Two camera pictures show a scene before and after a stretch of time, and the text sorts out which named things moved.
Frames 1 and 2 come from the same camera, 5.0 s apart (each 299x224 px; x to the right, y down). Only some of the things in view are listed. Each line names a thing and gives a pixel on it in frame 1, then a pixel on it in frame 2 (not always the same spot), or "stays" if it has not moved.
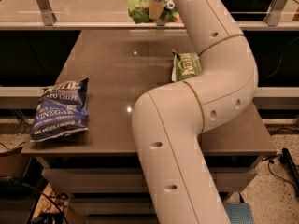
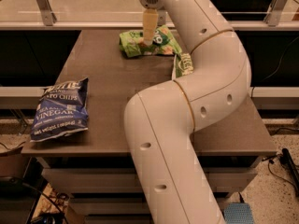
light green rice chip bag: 138,10 → 133,45
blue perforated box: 240,213 stays
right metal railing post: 273,16 stays
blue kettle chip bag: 61,111 stays
